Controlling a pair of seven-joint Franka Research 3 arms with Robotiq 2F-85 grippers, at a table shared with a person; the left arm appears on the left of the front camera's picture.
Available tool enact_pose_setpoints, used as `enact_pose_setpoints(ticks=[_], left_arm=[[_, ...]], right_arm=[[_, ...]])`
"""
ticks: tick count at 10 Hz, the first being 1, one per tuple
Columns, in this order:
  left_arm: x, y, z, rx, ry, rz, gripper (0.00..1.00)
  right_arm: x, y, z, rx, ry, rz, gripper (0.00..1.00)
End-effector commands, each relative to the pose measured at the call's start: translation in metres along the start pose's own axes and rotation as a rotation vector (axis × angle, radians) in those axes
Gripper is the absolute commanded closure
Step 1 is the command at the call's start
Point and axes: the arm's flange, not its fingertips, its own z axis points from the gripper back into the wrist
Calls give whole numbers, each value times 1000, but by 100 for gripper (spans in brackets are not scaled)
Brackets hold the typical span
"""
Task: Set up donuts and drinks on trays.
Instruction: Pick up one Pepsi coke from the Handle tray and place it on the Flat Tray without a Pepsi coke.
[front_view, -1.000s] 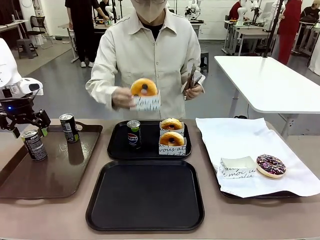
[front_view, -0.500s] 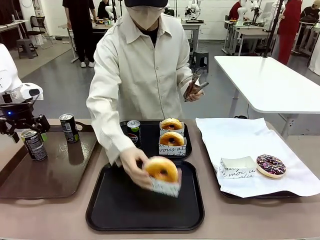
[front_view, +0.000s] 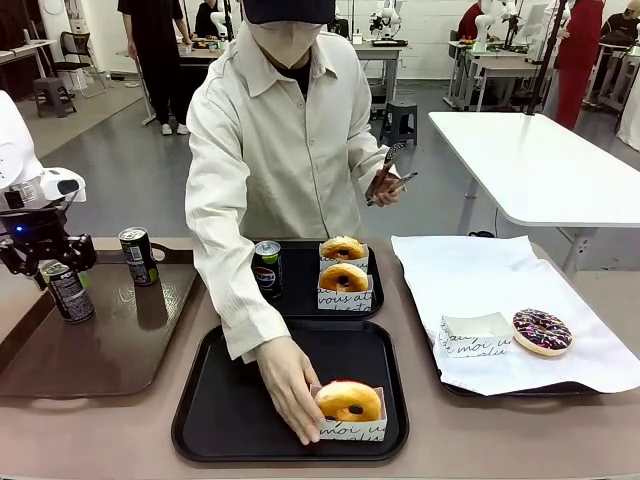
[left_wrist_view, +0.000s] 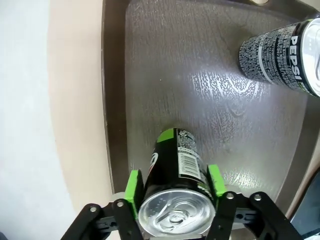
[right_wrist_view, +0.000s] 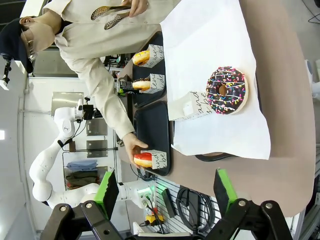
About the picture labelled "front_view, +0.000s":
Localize person's left forearm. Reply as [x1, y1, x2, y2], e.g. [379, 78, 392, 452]
[347, 119, 399, 187]

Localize beige face mask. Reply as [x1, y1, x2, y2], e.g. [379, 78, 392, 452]
[248, 22, 326, 70]

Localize person's right forearm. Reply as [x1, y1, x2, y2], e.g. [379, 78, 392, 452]
[192, 232, 294, 362]

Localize black plastic tray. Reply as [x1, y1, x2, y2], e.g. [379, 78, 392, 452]
[171, 320, 411, 464]
[214, 240, 385, 321]

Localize white paper sheet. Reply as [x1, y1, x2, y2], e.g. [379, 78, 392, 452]
[391, 234, 640, 397]

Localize brown plastic tray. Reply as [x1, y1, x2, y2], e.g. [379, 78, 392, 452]
[0, 243, 201, 399]

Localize chocolate sprinkled donut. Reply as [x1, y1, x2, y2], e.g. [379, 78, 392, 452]
[512, 308, 574, 357]

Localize grey plastic stool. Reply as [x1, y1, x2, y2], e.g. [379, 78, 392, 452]
[33, 77, 78, 119]
[379, 99, 419, 147]

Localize person's left hand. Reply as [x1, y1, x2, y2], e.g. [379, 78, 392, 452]
[367, 167, 404, 209]

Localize white printed paper box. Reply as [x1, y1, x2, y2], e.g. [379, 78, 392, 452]
[439, 312, 515, 359]

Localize black office chair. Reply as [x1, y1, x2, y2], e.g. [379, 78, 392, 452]
[52, 31, 108, 99]

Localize person's right hand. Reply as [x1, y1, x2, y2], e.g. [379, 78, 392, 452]
[254, 335, 326, 447]

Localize black Pepsi can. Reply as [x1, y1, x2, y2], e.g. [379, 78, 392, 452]
[39, 259, 97, 324]
[118, 227, 160, 287]
[253, 240, 284, 300]

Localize black cap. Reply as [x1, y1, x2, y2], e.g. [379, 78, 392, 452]
[241, 0, 337, 26]

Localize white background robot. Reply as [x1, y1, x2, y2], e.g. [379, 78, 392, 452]
[473, 0, 521, 52]
[369, 0, 404, 37]
[209, 9, 234, 42]

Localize white table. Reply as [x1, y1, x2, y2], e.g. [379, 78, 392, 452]
[428, 110, 640, 281]

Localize person in black clothes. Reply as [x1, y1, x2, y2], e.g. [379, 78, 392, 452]
[117, 0, 194, 137]

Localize grey background workbench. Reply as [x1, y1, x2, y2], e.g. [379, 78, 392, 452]
[177, 42, 226, 69]
[446, 39, 551, 112]

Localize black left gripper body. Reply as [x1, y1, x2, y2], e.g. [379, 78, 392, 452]
[0, 207, 69, 249]

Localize person in red top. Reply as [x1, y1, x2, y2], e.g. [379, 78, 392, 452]
[457, 2, 494, 42]

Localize person in red dress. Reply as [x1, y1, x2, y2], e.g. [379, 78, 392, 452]
[553, 0, 605, 130]

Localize person in cream shirt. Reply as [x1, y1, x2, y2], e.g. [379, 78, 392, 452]
[184, 0, 404, 362]

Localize black metal tongs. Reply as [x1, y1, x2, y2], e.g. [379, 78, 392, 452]
[365, 142, 419, 207]

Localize glazed yellow donut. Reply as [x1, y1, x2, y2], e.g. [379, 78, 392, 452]
[318, 263, 370, 294]
[313, 380, 383, 422]
[319, 236, 365, 262]

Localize black stand pole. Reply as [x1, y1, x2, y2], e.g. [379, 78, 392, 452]
[524, 0, 572, 117]

